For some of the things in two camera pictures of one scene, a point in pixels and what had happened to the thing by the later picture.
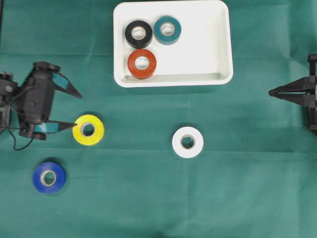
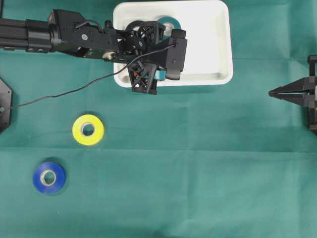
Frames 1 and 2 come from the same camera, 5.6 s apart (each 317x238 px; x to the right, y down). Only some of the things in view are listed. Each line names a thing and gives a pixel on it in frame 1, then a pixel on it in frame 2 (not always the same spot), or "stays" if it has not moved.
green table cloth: (229, 161) stays
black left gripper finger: (51, 127) to (143, 77)
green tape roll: (163, 38) stays
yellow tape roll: (88, 140) stays
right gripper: (302, 91) stays
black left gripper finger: (61, 82) to (150, 31)
